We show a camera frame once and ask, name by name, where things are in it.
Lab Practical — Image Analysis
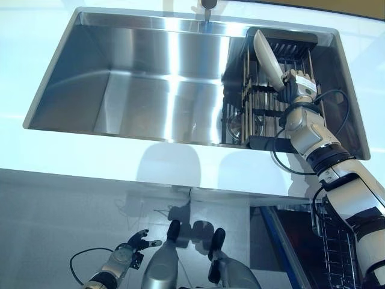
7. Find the black dish drying rack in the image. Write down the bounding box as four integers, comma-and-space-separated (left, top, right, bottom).
221, 26, 327, 151

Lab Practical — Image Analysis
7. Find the chrome pull-down faucet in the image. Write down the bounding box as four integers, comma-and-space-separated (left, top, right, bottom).
200, 0, 217, 23

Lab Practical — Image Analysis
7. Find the cream ceramic plate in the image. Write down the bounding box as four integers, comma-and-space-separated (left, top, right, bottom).
253, 29, 285, 92

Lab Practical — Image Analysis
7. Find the left robot hand dark palm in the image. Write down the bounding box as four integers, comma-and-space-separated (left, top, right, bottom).
127, 229, 163, 252

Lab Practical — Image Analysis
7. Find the stainless steel sink basin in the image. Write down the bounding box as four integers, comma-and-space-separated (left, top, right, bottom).
23, 7, 371, 161

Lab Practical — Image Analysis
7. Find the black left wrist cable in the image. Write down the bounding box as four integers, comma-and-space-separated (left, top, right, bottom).
69, 247, 115, 285

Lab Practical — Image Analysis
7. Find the right robot hand dark palm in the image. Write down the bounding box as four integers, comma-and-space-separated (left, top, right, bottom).
278, 69, 319, 105

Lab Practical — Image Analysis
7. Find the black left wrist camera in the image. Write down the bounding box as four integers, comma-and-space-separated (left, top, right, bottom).
131, 252, 144, 270

